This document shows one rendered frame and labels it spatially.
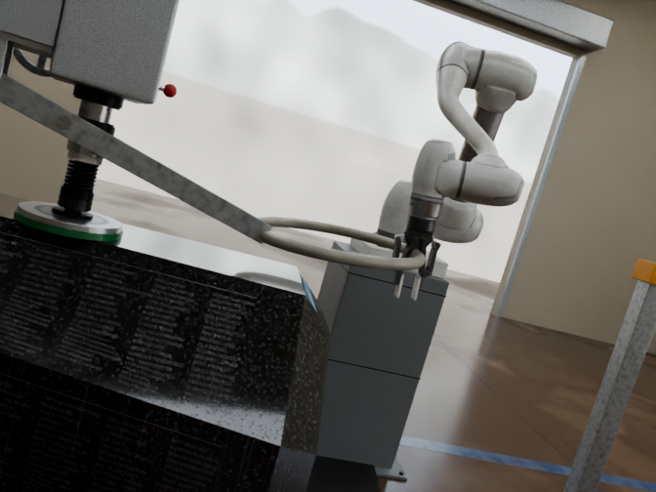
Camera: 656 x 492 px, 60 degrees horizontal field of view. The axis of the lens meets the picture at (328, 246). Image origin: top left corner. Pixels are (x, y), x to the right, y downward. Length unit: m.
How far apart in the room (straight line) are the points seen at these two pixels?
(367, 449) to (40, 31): 1.82
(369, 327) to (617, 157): 5.75
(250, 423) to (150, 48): 0.75
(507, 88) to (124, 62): 1.23
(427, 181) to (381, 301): 0.74
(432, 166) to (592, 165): 5.92
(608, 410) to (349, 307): 1.10
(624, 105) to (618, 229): 1.46
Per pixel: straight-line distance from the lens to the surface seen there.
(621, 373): 2.52
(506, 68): 1.99
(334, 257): 1.29
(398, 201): 2.24
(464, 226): 2.25
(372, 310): 2.16
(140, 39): 1.25
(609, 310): 7.88
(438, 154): 1.54
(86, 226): 1.26
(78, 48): 1.23
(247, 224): 1.37
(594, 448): 2.59
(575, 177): 7.29
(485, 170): 1.56
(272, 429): 1.10
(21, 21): 1.25
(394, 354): 2.24
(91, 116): 1.31
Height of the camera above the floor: 1.07
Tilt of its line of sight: 7 degrees down
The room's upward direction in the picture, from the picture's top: 16 degrees clockwise
